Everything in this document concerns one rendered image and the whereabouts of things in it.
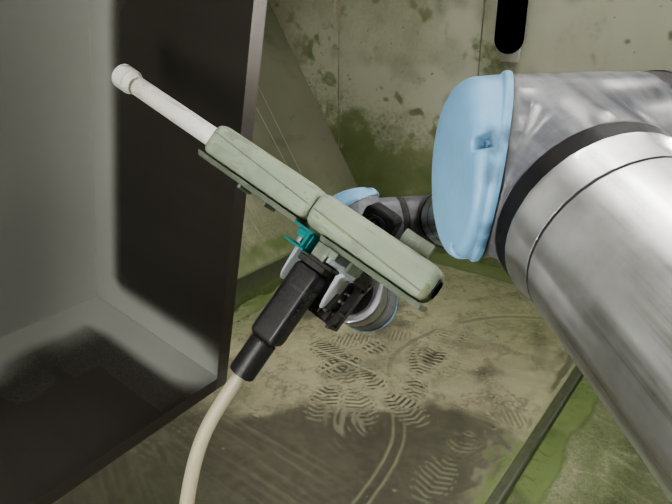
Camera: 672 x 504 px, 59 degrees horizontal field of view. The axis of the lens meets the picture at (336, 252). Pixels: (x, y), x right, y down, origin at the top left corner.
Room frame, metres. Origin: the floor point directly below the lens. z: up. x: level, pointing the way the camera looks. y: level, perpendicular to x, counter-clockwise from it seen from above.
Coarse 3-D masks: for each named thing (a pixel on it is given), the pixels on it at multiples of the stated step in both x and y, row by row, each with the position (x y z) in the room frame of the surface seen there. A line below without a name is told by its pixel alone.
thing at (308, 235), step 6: (300, 228) 0.59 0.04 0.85; (306, 228) 0.58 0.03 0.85; (300, 234) 0.58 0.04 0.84; (306, 234) 0.58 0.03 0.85; (312, 234) 0.58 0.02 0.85; (288, 240) 0.58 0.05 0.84; (294, 240) 0.60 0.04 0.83; (306, 240) 0.58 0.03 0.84; (312, 240) 0.58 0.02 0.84; (318, 240) 0.60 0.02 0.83; (300, 246) 0.57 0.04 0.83; (306, 246) 0.58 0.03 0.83; (312, 246) 0.59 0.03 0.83; (306, 252) 0.58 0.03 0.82
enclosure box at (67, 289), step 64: (0, 0) 0.88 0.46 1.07; (64, 0) 0.96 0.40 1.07; (128, 0) 0.94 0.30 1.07; (192, 0) 0.87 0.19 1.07; (256, 0) 0.78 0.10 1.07; (0, 64) 0.88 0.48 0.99; (64, 64) 0.97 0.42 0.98; (128, 64) 0.95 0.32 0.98; (192, 64) 0.87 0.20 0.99; (256, 64) 0.80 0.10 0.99; (0, 128) 0.89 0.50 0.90; (64, 128) 0.97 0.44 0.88; (128, 128) 0.96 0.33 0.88; (0, 192) 0.89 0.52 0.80; (64, 192) 0.98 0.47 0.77; (128, 192) 0.98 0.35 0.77; (192, 192) 0.89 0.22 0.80; (0, 256) 0.89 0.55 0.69; (64, 256) 0.99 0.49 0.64; (128, 256) 0.99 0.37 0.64; (192, 256) 0.90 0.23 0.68; (0, 320) 0.90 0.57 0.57; (64, 320) 0.97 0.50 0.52; (128, 320) 1.00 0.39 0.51; (192, 320) 0.90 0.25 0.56; (0, 384) 0.79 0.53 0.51; (64, 384) 0.81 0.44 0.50; (128, 384) 0.83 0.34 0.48; (192, 384) 0.85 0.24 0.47; (0, 448) 0.67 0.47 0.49; (64, 448) 0.68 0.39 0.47; (128, 448) 0.70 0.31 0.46
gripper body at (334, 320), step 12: (324, 288) 0.64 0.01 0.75; (348, 288) 0.64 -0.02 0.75; (360, 288) 0.64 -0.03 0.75; (372, 288) 0.72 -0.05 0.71; (336, 300) 0.63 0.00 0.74; (348, 300) 0.65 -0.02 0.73; (360, 300) 0.71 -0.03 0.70; (372, 300) 0.72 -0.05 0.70; (312, 312) 0.67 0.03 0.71; (324, 312) 0.63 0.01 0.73; (336, 312) 0.62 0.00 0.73; (348, 312) 0.65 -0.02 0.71; (360, 312) 0.71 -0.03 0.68; (336, 324) 0.64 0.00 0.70
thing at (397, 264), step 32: (160, 96) 0.74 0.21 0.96; (192, 128) 0.70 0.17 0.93; (224, 128) 0.68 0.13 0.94; (224, 160) 0.65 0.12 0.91; (256, 160) 0.64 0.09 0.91; (256, 192) 0.62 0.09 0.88; (288, 192) 0.61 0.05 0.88; (320, 192) 0.61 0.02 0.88; (320, 224) 0.58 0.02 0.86; (352, 224) 0.57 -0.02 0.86; (320, 256) 0.57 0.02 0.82; (352, 256) 0.55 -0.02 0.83; (384, 256) 0.54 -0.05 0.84; (416, 256) 0.54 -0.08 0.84; (288, 288) 0.56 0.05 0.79; (320, 288) 0.57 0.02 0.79; (416, 288) 0.52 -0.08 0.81; (256, 320) 0.55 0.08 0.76; (288, 320) 0.54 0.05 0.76; (256, 352) 0.54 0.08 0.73
